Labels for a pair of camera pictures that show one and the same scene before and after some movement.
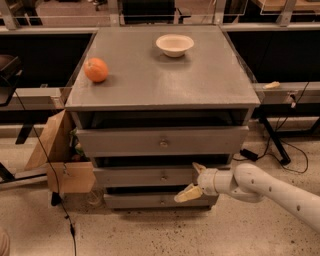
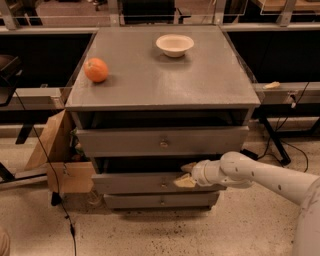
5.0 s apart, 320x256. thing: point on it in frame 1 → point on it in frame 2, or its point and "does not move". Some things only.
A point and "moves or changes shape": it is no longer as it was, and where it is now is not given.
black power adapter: (249, 154) does not move
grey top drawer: (156, 142) does not move
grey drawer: (168, 176) moves or changes shape
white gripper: (206, 181) → (199, 173)
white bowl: (174, 45) does not move
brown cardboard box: (65, 174) does not move
